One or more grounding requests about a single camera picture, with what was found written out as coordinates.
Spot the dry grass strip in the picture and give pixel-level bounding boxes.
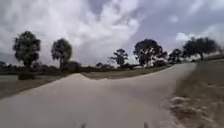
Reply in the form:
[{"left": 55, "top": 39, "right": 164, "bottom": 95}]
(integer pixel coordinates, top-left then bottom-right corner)
[{"left": 81, "top": 64, "right": 172, "bottom": 81}]

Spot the pale paved path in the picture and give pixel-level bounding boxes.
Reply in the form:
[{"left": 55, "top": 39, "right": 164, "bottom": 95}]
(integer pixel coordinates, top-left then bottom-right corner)
[{"left": 0, "top": 62, "right": 198, "bottom": 128}]

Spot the dark bush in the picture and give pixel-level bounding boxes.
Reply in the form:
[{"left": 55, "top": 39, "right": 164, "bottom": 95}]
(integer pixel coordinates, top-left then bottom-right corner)
[{"left": 17, "top": 72, "right": 36, "bottom": 81}]

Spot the row of trees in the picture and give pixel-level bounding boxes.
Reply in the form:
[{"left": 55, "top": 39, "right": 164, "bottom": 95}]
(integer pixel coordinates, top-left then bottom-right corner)
[{"left": 0, "top": 30, "right": 224, "bottom": 76}]

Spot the dry grass field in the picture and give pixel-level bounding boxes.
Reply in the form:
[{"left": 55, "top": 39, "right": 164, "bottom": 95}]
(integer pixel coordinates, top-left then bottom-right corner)
[{"left": 169, "top": 58, "right": 224, "bottom": 128}]

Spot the dry grass verge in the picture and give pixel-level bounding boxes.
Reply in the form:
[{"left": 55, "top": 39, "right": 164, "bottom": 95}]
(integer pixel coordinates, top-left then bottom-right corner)
[{"left": 0, "top": 74, "right": 73, "bottom": 101}]

